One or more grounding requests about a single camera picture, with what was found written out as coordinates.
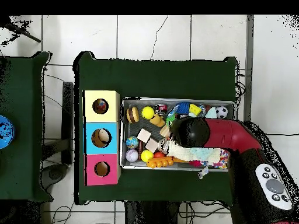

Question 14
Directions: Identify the dark green tablecloth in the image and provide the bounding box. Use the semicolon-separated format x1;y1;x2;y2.
73;51;238;206
0;51;53;202

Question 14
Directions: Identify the black white soccer ball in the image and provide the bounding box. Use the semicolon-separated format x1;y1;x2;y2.
215;106;228;120

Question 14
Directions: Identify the brown cream ball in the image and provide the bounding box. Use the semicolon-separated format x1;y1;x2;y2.
91;128;112;148

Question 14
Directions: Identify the orange toy block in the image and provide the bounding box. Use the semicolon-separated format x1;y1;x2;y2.
146;156;175;169

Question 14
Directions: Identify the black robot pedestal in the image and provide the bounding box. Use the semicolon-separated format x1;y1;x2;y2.
124;201;180;224

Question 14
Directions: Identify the silver wire mesh bin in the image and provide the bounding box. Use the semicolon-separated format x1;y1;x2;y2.
119;96;235;172

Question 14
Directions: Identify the wooden box with three holes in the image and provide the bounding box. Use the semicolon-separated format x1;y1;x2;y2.
84;90;121;187

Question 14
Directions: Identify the blue round bowl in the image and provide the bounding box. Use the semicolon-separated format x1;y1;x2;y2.
0;114;16;150

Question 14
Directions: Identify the wooden cube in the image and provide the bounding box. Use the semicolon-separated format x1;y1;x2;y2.
145;138;160;153
136;128;152;144

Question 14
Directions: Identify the mint green waffle cloth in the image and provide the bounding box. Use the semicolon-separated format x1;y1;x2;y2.
189;106;221;162

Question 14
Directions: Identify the white baseball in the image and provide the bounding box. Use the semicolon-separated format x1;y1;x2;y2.
125;149;139;163

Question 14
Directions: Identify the globe print ball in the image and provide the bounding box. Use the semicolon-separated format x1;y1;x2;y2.
126;135;139;149

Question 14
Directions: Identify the black tripod leg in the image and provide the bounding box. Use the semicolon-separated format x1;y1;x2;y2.
4;22;41;43

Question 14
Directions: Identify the multicoloured spotted fabric toy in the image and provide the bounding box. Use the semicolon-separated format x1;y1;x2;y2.
93;99;109;114

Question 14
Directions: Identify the black power cable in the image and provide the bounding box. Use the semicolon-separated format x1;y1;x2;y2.
266;132;299;137

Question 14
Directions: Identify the wooden toy burger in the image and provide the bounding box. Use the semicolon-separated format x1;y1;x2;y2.
126;106;140;124

